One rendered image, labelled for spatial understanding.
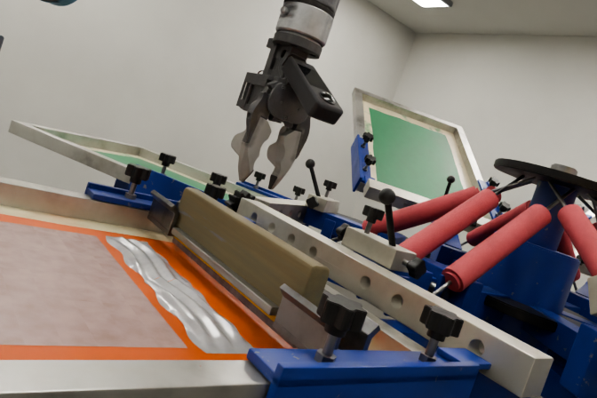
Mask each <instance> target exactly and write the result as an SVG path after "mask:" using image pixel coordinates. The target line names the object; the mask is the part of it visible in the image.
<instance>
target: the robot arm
mask: <svg viewBox="0 0 597 398"><path fill-rule="evenodd" d="M41 1H43V2H46V3H50V4H54V5H57V6H66V5H70V4H72V3H74V2H75V1H77V0H41ZM339 1H340V0H284V1H283V7H282V8H281V10H280V11H281V13H280V16H279V19H278V21H277V24H276V27H275V30H276V32H275V35H274V38H268V41H267V46H266V47H267V48H269V49H271V50H270V53H269V55H268V58H267V63H266V65H265V68H264V70H260V71H259V72H258V73H251V72H247V74H246V77H245V79H244V82H243V87H242V89H241V92H240V95H239V98H238V101H237V103H236V105H237V106H238V107H240V108H241V109H242V110H244V111H247V116H246V129H245V130H244V131H242V132H240V133H237V134H236V135H235V136H234V137H233V139H232V141H231V148H232V149H233V150H234V151H235V152H236V153H237V154H238V155H239V160H238V175H239V180H240V181H241V182H244V181H245V180H246V179H247V178H248V177H249V176H250V175H251V174H252V173H253V171H254V170H253V169H254V163H255V161H256V160H257V158H258V157H259V152H260V149H261V146H262V145H263V143H264V142H265V141H266V140H268V138H269V136H270V134H271V132H272V131H271V128H270V125H269V123H268V121H272V122H277V123H281V122H283V123H284V125H285V126H283V127H282V128H281V129H280V131H279V134H278V138H277V141H276V142H275V143H273V144H271V145H270V146H269V147H268V149H267V159H268V160H269V161H270V163H271V164H272V165H273V166H274V167H275V169H274V171H273V172H272V174H271V176H270V180H269V185H268V189H274V188H275V187H276V186H277V185H278V184H279V182H280V181H281V180H282V179H283V177H284V176H285V175H286V173H287V172H288V171H289V169H290V168H291V166H292V165H293V163H294V161H295V159H297V158H298V157H299V154H300V152H301V150H302V148H303V146H304V145H305V143H306V140H307V138H308V135H309V131H310V120H311V117H313V118H314V119H317V120H320V121H323V122H325V123H329V124H332V125H333V124H335V123H336V122H337V121H338V120H339V118H340V117H341V116H342V115H343V109H342V108H341V106H340V105H339V104H338V102H337V101H336V99H335V98H334V96H333V95H332V93H331V92H330V90H329V88H328V87H327V85H326V84H325V82H324V81H323V80H322V78H321V77H320V75H319V74H318V72H317V71H316V69H315V68H314V66H312V65H310V64H307V63H306V60H307V59H313V60H318V59H319V58H320V55H321V52H322V48H323V47H324V46H325V45H326V43H327V40H328V37H329V34H330V30H331V27H332V24H333V20H334V17H335V14H336V11H337V9H338V4H339ZM261 71H263V74H260V72H261ZM246 83H247V84H246ZM245 85H246V87H245ZM244 88H245V90H244ZM267 119H268V120H267Z"/></svg>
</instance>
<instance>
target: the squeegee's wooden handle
mask: <svg viewBox="0 0 597 398"><path fill-rule="evenodd" d="M178 211H179V216H178V219H177V222H176V225H175V227H177V228H180V229H181V230H183V231H184V232H185V233H186V234H188V235H189V236H191V237H192V238H193V239H194V240H196V241H197V242H198V243H200V244H201V245H202V246H203V247H204V248H205V249H206V250H207V251H209V252H210V253H211V254H213V255H214V256H215V257H216V258H218V259H219V260H220V261H222V262H223V263H224V264H226V265H227V266H228V267H230V268H231V269H232V270H233V271H235V272H236V273H237V274H238V275H240V276H241V277H242V278H243V279H244V280H245V281H246V282H248V283H249V284H250V285H252V286H253V287H254V288H255V289H257V290H258V291H260V292H261V293H262V294H263V295H265V296H266V297H267V298H268V299H270V300H271V301H272V302H274V303H275V304H276V305H277V306H280V304H281V301H282V298H283V295H282V292H281V290H280V286H282V285H283V284H284V283H285V284H286V285H288V286H289V287H290V288H292V289H293V290H294V291H296V292H297V293H298V294H299V295H301V296H302V297H304V298H305V299H307V300H308V301H310V302H311V303H312V304H314V305H315V306H317V307H318V306H319V303H320V300H321V297H322V293H323V291H324V288H325V285H326V282H327V280H328V277H329V273H330V270H329V269H328V268H327V267H326V266H324V265H323V264H321V263H319V262H318V261H316V260H314V259H312V258H310V257H309V256H307V255H306V254H305V253H303V252H301V251H299V250H297V249H296V248H294V247H292V246H291V245H289V244H288V243H286V242H285V241H283V240H281V239H280V238H278V237H276V236H275V235H272V234H271V233H269V232H267V231H266V230H265V229H263V228H262V227H259V226H258V225H256V224H254V223H253V222H251V221H249V220H248V219H246V218H245V217H243V216H242V215H240V214H238V213H237V212H235V211H233V210H231V209H229V208H228V207H226V206H225V205H224V204H222V203H220V202H218V201H216V200H215V199H213V198H211V197H210V196H208V195H206V194H205V193H203V192H202V191H200V190H198V189H196V188H191V187H186V188H185V189H184V192H183V195H182V197H181V200H180V203H179V208H178Z"/></svg>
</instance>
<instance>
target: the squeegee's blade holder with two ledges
mask: <svg viewBox="0 0 597 398"><path fill-rule="evenodd" d="M171 233H172V234H173V235H175V236H176V237H177V238H178V239H179V240H180V241H182V242H183V243H184V244H185V245H186V246H187V247H188V248H189V249H190V250H192V251H193V252H194V253H195V254H197V255H198V256H199V257H200V258H201V259H203V260H204V261H205V262H206V263H207V264H209V265H210V266H211V267H212V268H214V269H215V270H216V271H217V272H218V273H219V274H221V275H222V276H223V277H224V278H226V279H227V280H228V281H229V282H230V283H232V284H233V285H234V286H235V287H236V288H237V289H238V290H239V291H240V292H242V293H243V294H244V295H245V296H246V297H248V298H249V299H250V300H251V301H253V302H254V303H255V304H256V305H257V306H259V307H260V308H261V309H262V310H263V311H265V312H266V313H267V314H269V315H276V314H277V312H278V309H279V306H277V305H276V304H275V303H274V302H272V301H271V300H270V299H269V298H267V297H266V296H265V295H263V294H262V293H261V292H260V291H258V290H257V289H255V288H254V287H253V286H252V285H250V284H249V283H248V282H246V281H245V280H244V279H243V278H242V277H241V276H240V275H238V274H237V273H236V272H235V271H233V270H232V269H231V268H230V267H228V266H227V265H226V264H224V263H223V262H222V261H220V260H219V259H218V258H216V257H215V256H214V255H213V254H211V253H210V252H209V251H207V250H206V249H205V248H204V247H203V246H202V245H201V244H200V243H198V242H197V241H196V240H194V239H193V238H192V237H191V236H189V235H188V234H186V233H185V232H184V231H183V230H181V229H180V228H177V227H173V228H172V231H171Z"/></svg>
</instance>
